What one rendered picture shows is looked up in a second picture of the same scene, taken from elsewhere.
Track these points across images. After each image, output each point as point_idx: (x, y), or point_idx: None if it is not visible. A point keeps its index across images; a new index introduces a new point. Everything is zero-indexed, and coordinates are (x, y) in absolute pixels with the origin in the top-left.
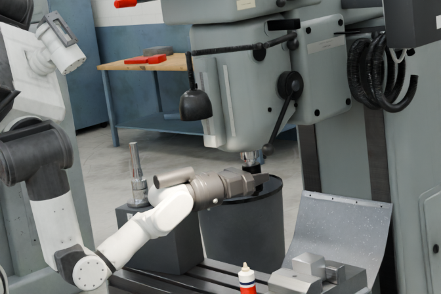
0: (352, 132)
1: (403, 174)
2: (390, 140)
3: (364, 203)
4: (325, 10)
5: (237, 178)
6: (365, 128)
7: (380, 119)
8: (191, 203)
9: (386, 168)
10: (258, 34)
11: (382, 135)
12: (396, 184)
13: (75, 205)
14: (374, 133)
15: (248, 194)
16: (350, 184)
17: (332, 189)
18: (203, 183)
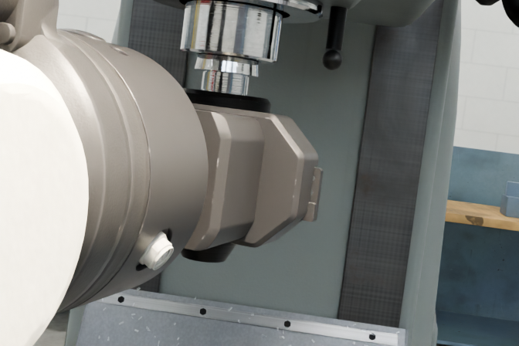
0: (313, 120)
1: (434, 249)
2: (435, 151)
3: (314, 326)
4: None
5: (252, 130)
6: (368, 111)
7: (425, 88)
8: (81, 235)
9: (409, 228)
10: None
11: (418, 133)
12: (420, 274)
13: None
14: (393, 126)
15: (272, 239)
16: (271, 269)
17: (201, 283)
18: (120, 86)
